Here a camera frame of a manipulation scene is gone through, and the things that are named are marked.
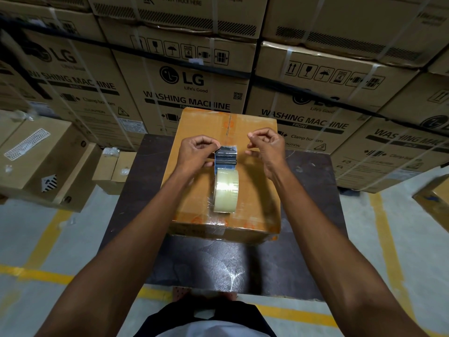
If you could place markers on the person's right thumb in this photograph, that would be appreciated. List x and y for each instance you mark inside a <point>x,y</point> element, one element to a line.
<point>253,150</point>

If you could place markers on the blue metal tape dispenser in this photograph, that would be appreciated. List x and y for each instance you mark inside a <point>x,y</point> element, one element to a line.
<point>226,157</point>

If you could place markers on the clear packing tape roll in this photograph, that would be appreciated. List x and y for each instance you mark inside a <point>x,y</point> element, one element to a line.
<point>226,189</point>

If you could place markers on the person's left hand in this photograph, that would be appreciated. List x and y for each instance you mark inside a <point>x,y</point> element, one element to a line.
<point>193,154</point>

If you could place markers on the person's right forearm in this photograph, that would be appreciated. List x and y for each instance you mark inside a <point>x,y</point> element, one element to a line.
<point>329,249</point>

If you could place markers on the person's left forearm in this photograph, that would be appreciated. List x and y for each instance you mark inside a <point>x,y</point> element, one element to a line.
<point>140,249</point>

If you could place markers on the taped brown cardboard box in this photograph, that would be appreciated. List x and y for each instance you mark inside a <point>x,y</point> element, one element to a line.
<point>196,207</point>

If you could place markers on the person's left fingers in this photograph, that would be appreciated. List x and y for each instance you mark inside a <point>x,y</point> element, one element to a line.
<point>207,143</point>

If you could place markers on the cardboard box with blue marks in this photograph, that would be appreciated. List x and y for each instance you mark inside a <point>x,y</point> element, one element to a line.
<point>435,203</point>

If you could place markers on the person's black and white shirt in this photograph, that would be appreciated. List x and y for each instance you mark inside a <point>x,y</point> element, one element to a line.
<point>210,322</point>

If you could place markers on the person's right hand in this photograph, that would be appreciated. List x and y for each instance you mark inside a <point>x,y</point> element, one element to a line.
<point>275,154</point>

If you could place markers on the dark wooden table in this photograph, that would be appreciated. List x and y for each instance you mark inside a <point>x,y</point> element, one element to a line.
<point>217,263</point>

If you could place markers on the stack of large printed cartons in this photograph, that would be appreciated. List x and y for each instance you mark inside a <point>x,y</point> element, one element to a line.
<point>315,49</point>

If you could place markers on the small brown cardboard box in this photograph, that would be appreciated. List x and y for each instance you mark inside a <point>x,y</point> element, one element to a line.
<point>110,171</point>

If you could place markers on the cardboard box with white label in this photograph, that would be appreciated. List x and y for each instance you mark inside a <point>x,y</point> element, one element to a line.
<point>45,164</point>

